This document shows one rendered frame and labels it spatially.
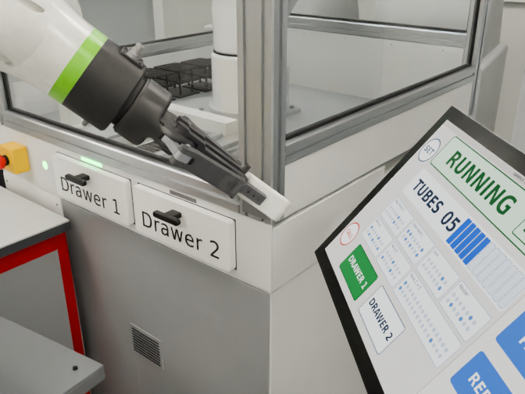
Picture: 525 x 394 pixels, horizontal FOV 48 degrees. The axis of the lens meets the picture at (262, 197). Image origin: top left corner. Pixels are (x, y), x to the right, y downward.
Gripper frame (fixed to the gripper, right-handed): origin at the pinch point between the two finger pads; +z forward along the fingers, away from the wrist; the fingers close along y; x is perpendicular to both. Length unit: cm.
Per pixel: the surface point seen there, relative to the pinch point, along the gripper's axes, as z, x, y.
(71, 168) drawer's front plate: -17, 41, 69
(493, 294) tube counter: 18.0, -11.5, -20.9
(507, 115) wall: 198, -62, 289
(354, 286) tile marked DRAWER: 17.8, 2.3, -1.9
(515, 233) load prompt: 18.1, -17.3, -16.5
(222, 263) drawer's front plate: 14.7, 25.3, 33.4
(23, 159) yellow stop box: -28, 54, 86
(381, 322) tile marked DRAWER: 17.8, 0.9, -11.6
